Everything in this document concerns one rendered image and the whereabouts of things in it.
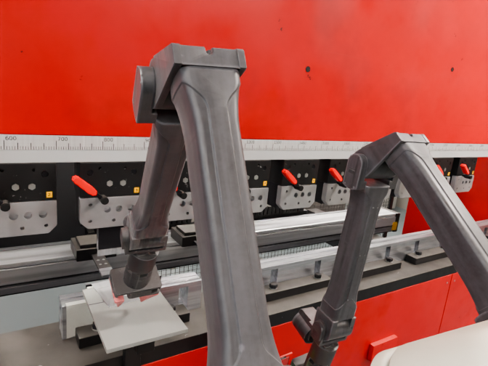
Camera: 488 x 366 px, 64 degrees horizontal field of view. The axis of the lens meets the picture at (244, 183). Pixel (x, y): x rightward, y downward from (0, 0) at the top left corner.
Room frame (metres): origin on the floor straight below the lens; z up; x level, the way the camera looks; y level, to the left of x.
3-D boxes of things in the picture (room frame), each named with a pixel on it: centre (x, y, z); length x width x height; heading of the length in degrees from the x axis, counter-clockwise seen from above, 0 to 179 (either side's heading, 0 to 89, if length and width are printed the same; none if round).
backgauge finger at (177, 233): (1.30, 0.13, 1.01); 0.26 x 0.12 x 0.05; 33
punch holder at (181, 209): (1.07, 0.17, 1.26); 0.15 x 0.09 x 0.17; 123
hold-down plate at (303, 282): (1.26, -0.22, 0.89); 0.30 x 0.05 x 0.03; 123
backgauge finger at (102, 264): (1.11, 0.42, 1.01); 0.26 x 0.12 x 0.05; 33
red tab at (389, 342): (1.40, -0.62, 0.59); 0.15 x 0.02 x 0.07; 123
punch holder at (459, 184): (1.83, -1.00, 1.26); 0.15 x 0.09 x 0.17; 123
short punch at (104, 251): (0.98, 0.32, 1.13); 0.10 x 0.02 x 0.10; 123
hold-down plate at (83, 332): (0.95, 0.26, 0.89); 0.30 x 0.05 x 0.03; 123
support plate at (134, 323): (0.85, 0.24, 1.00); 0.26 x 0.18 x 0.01; 33
